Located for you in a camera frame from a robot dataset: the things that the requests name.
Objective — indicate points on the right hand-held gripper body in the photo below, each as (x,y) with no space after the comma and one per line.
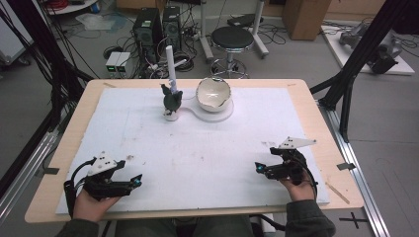
(288,166)

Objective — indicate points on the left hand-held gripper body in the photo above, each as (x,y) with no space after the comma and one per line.
(103,187)

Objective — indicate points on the dark figurine with white base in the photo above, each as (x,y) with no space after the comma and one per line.
(172,102)

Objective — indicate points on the white stand with post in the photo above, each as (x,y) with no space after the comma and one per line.
(171,62)

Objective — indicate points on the person's left hand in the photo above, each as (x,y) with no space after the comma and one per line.
(90,209)

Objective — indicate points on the person's right hand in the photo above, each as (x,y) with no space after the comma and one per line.
(301,191)

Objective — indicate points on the white foam mat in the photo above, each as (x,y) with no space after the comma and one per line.
(181,158)

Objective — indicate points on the grey tape piece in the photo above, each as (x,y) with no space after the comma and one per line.
(346,166)
(51,171)

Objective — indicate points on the thin wooden stick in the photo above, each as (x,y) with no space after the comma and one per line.
(337,193)

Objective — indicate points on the person's legs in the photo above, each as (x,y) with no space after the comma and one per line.
(184,227)

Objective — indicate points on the black tape cross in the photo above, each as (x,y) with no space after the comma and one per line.
(353,220)

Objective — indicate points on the white eggshell bowl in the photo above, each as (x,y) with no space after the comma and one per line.
(212,94)

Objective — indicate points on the white power supply box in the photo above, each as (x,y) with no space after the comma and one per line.
(123,62)
(112,61)

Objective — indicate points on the white floor platform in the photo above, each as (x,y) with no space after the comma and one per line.
(339,54)

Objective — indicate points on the white table leg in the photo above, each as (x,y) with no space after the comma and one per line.
(258,33)
(206,36)

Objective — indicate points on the black round stool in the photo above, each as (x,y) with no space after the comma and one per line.
(232,38)

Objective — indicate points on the black computer tower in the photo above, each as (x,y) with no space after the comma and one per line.
(172,28)
(146,33)

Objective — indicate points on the brown cardboard box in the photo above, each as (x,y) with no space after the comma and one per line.
(306,18)

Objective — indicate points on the grey device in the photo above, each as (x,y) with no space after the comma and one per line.
(352,34)

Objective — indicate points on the black device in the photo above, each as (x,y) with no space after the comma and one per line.
(383,57)

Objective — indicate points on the clear plastic sheet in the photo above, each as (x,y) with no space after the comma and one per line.
(99,21)

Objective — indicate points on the round white table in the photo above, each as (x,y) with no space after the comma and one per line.
(72,8)

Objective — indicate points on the aluminium rail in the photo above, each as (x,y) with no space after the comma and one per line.
(359,184)
(26,171)

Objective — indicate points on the black metal frame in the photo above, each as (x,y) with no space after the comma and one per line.
(56,79)
(359,56)

